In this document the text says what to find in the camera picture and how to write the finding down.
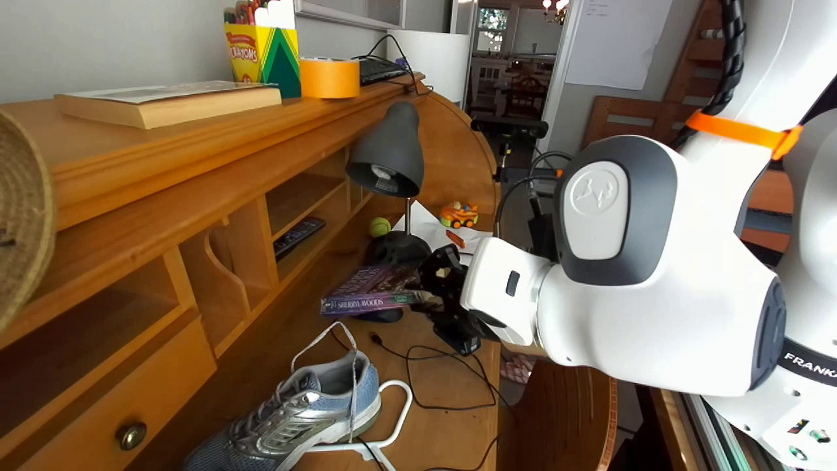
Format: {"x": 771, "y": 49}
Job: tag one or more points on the large tan book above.
{"x": 167, "y": 109}

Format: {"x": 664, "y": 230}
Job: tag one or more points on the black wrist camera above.
{"x": 460, "y": 332}

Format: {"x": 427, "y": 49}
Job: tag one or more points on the wooden bunk bed frame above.
{"x": 638, "y": 118}

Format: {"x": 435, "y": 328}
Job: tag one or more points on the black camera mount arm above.
{"x": 513, "y": 175}

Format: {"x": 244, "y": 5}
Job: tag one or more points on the orange toy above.
{"x": 460, "y": 213}

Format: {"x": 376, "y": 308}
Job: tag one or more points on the aluminium profile frame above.
{"x": 724, "y": 445}

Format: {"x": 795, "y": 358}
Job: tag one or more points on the woven straw hat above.
{"x": 23, "y": 219}

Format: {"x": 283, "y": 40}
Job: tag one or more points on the black remote control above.
{"x": 299, "y": 236}

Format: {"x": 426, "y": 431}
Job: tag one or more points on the grey blue sneaker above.
{"x": 298, "y": 415}

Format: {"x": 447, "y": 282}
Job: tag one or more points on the black desk lamp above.
{"x": 393, "y": 148}

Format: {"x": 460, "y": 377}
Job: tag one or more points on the orange marker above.
{"x": 456, "y": 240}

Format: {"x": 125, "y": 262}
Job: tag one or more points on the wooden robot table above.
{"x": 677, "y": 435}

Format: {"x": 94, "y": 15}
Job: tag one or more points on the orange boxes stack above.
{"x": 772, "y": 210}

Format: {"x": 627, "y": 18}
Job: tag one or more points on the green tennis ball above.
{"x": 380, "y": 230}

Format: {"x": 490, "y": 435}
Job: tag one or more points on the metal drawer knob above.
{"x": 132, "y": 435}

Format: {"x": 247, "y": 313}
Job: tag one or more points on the black flat device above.
{"x": 380, "y": 69}

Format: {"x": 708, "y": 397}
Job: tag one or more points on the red patterned floor item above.
{"x": 516, "y": 367}

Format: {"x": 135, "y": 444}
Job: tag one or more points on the wooden chair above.
{"x": 566, "y": 421}

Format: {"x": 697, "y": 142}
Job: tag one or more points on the yellow green crayon box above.
{"x": 264, "y": 56}

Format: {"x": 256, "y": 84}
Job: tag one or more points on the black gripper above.
{"x": 451, "y": 275}

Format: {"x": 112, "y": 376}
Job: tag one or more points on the purple cover book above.
{"x": 370, "y": 292}

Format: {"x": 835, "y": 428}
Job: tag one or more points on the yellow masking tape roll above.
{"x": 332, "y": 80}

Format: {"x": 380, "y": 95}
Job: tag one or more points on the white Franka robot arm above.
{"x": 681, "y": 288}

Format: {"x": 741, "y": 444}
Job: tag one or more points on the wooden roll-top desk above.
{"x": 132, "y": 199}

